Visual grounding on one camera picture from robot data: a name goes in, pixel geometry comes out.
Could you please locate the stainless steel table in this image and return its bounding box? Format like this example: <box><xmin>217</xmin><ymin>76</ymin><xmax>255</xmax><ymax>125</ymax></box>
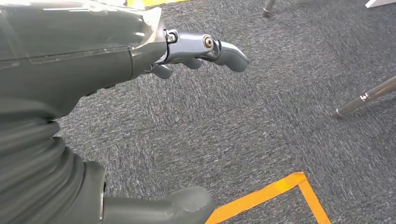
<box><xmin>262</xmin><ymin>0</ymin><xmax>396</xmax><ymax>119</ymax></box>

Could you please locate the white panel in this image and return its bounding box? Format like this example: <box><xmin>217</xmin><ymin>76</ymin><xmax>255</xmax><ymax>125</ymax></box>
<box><xmin>365</xmin><ymin>0</ymin><xmax>396</xmax><ymax>9</ymax></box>

